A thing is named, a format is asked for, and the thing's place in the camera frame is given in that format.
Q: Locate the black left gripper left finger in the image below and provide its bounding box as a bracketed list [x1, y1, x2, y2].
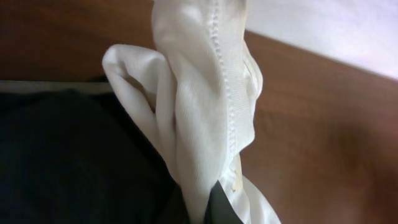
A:
[155, 185, 190, 224]

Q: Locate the dark navy folded garment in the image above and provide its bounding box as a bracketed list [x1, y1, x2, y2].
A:
[1, 81, 176, 223]

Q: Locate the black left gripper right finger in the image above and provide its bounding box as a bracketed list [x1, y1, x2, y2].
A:
[203, 182, 243, 224]

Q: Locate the white t-shirt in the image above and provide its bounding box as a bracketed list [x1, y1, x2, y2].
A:
[102, 0, 279, 223]

